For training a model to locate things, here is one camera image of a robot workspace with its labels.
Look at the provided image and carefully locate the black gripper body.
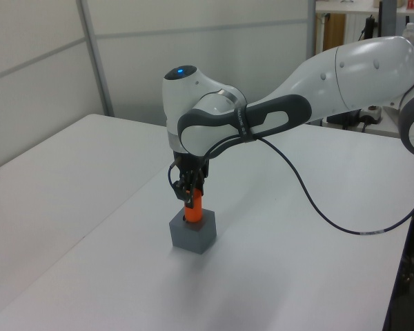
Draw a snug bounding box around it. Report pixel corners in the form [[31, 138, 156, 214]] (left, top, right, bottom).
[[172, 150, 211, 177]]

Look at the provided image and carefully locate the orange cylinder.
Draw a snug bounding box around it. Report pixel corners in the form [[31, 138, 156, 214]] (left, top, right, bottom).
[[184, 188, 204, 223]]

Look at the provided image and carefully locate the grey block with round hole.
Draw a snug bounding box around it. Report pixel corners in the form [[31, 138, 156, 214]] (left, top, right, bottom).
[[168, 208, 217, 255]]

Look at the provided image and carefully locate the white desk with wooden panel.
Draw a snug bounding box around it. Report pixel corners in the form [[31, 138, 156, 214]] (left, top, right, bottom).
[[315, 0, 414, 56]]

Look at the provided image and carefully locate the clear plastic bottle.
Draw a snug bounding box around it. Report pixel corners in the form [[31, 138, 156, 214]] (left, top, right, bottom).
[[402, 22, 414, 46]]

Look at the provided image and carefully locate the black strap on arm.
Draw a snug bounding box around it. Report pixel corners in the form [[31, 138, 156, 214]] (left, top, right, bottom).
[[233, 101, 257, 143]]

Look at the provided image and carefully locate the black hanging cable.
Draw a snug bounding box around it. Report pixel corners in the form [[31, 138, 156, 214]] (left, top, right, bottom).
[[166, 134, 414, 237]]

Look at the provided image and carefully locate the dark table frame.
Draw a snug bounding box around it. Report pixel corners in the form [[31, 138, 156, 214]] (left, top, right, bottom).
[[382, 192, 414, 331]]

